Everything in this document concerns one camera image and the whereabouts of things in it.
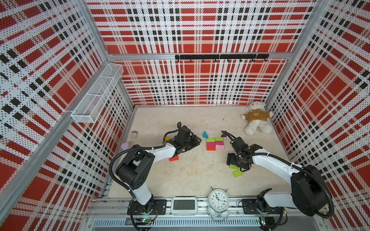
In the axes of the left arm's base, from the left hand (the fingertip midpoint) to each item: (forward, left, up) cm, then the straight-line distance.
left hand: (201, 140), depth 91 cm
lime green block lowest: (-19, -21, -6) cm, 29 cm away
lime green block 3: (-18, -17, +2) cm, 25 cm away
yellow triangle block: (-8, +19, +15) cm, 25 cm away
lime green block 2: (+5, -13, -6) cm, 15 cm away
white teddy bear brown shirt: (+20, -42, -1) cm, 46 cm away
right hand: (-13, -20, -5) cm, 25 cm away
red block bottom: (-10, +18, -6) cm, 21 cm away
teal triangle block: (+8, -3, -6) cm, 11 cm away
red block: (-1, -7, -7) cm, 10 cm away
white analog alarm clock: (-34, -7, -3) cm, 35 cm away
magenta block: (+2, -7, -8) cm, 11 cm away
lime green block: (+4, -7, -7) cm, 10 cm away
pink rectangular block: (-1, -13, -8) cm, 15 cm away
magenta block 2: (+2, -13, -7) cm, 15 cm away
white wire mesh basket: (+17, +73, +13) cm, 76 cm away
